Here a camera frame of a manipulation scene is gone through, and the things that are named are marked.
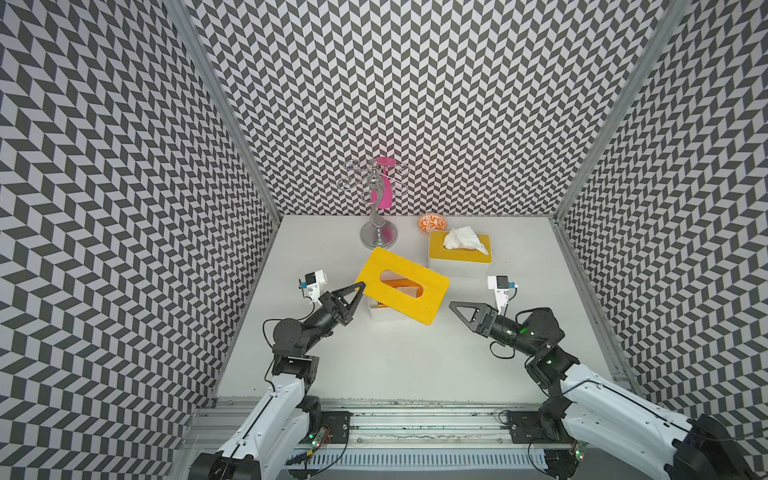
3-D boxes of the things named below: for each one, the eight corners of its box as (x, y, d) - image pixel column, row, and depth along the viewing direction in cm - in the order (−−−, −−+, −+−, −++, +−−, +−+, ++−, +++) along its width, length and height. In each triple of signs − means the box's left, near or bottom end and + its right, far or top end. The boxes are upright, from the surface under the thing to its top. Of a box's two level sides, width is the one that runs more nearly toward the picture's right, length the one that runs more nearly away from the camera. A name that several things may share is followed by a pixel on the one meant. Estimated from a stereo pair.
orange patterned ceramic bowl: (418, 234, 114) (418, 228, 112) (417, 219, 120) (417, 213, 117) (447, 234, 114) (448, 228, 112) (445, 219, 120) (446, 213, 117)
